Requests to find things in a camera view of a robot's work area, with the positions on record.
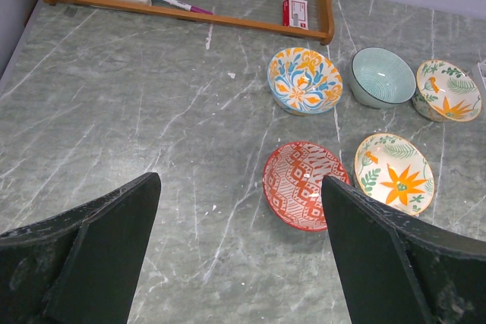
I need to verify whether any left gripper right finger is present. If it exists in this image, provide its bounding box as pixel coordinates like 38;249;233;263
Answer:
321;176;485;323

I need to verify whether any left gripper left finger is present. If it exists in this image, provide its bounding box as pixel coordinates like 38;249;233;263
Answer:
1;172;161;323

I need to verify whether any blue orange floral bowl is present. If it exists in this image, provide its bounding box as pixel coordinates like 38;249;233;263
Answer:
267;47;343;116

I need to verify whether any white wire dish rack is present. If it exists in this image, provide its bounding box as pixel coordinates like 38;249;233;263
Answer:
471;60;486;88

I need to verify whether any light teal bowl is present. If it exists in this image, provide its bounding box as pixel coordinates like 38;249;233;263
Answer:
348;47;416;109

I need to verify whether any red white card box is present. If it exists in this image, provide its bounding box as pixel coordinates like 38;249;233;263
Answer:
282;0;308;30

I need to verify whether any leaf and orange flower bowl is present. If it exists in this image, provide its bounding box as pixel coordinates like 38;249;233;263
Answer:
352;133;435;215

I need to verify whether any red patterned bowl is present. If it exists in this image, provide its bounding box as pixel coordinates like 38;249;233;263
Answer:
262;141;350;232

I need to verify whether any pink white pen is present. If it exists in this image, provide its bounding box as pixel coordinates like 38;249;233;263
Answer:
160;0;213;15

